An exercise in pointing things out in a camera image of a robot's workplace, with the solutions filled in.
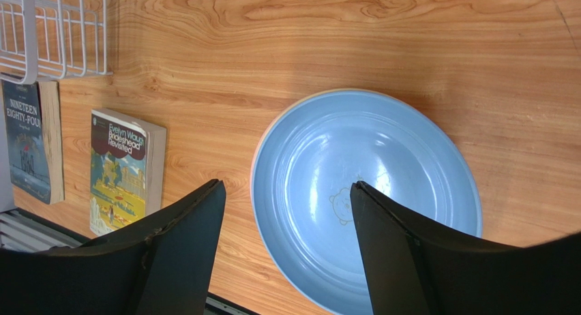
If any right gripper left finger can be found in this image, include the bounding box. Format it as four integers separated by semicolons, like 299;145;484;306
1;179;226;314

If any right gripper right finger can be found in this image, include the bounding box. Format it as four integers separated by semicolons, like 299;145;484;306
350;181;580;314

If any blue plate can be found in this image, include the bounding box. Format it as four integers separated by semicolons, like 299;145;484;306
250;89;483;314

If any yellow beige plate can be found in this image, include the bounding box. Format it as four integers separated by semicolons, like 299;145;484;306
250;87;365;175

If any Brideshead Revisited book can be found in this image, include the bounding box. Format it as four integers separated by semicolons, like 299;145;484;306
89;108;167;236

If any Nineteen Eighty-Four book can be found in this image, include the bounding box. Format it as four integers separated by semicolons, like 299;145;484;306
1;80;65;205

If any white wire dish rack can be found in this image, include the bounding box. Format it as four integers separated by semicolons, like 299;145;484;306
1;0;111;85

